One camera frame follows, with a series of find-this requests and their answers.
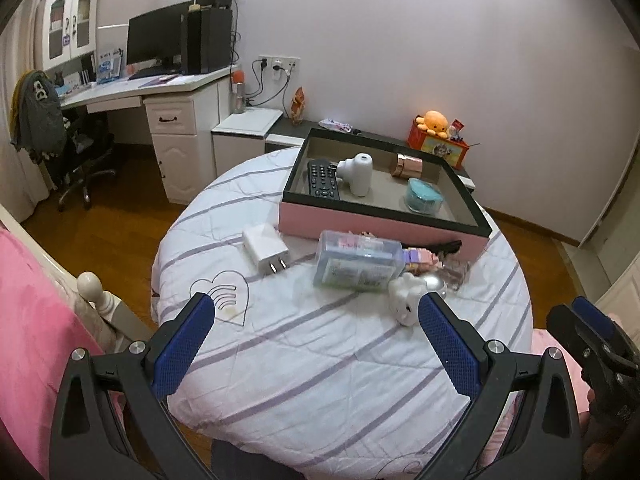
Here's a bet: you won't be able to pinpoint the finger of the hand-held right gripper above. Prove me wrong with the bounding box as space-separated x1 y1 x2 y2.
571 296 640 367
546 304 626 377

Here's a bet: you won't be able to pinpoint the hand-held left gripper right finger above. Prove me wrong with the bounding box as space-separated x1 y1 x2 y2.
417 291 583 480

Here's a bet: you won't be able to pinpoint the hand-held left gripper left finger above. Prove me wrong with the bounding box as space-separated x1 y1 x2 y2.
49 291 217 480

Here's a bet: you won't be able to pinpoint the silver dome ornament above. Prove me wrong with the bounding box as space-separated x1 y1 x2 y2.
422 274 448 301

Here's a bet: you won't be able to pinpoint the clear glass perfume bottle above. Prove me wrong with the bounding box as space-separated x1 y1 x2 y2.
440 260 473 292

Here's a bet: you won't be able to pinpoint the pink block toy figure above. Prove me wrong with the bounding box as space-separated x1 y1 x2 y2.
404 246 443 276

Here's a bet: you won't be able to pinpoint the black hair clip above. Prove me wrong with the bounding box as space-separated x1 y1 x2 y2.
407 240 463 256

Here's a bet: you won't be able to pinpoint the clear plastic case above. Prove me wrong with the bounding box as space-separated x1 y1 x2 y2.
312 230 405 292

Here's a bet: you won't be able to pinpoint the white charger plug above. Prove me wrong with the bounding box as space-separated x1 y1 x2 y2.
242 223 291 276

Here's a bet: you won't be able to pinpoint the pink storage box black rim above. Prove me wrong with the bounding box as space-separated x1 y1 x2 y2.
279 128 493 261

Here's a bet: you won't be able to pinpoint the round table with striped cloth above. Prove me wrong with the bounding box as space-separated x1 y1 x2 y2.
151 150 532 480

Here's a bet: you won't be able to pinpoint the white door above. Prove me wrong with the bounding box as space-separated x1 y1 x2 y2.
579 125 640 249

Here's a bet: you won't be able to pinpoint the teal round jar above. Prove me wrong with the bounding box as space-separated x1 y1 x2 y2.
404 177 445 213

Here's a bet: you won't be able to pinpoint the pink blanket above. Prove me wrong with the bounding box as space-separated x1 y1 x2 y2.
0 227 126 480

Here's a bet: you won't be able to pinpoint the rose gold cylinder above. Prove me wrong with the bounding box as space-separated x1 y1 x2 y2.
390 152 423 179

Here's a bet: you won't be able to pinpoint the white handheld massager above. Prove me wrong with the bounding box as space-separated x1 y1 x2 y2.
336 153 375 197

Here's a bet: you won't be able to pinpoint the red printed storage box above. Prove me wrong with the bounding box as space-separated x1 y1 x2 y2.
407 119 471 170

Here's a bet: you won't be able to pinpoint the black remote control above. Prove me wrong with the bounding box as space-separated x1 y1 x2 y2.
306 159 342 200

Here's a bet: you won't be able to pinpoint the black office chair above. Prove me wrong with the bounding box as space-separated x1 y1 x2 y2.
50 110 119 211

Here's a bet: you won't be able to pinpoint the white desk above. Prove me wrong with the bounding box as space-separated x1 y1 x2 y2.
59 64 241 206

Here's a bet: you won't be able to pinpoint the orange octopus plush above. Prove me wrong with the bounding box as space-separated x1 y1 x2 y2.
414 110 450 139

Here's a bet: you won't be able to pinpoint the white side cabinet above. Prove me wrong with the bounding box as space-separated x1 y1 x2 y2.
211 108 284 176

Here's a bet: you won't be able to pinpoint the black white tv stand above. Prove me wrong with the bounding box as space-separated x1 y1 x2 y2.
265 119 477 193

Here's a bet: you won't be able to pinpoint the orange-capped bottle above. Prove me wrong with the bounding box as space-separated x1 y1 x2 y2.
231 71 247 115

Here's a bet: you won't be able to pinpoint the orange figurine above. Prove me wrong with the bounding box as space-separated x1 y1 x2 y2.
291 86 307 126

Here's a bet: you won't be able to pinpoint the grey jacket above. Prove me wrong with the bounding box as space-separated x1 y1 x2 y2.
11 69 68 161

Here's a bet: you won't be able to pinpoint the black keyboard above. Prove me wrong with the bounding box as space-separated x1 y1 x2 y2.
129 66 173 80

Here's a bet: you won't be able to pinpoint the blue packets on desk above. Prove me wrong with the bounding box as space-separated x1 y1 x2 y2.
96 49 124 84

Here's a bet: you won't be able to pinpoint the black computer tower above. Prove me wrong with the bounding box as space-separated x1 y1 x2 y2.
187 7 236 75

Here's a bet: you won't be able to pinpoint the black computer monitor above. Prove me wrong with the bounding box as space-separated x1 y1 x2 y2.
126 1 193 70

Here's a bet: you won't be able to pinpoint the white glass-door cabinet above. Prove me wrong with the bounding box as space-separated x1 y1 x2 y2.
39 0 98 72

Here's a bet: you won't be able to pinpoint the white bed post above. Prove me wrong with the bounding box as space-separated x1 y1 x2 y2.
76 271 151 356

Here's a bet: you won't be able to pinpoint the wall socket strip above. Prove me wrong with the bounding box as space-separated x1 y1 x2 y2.
258 55 301 73

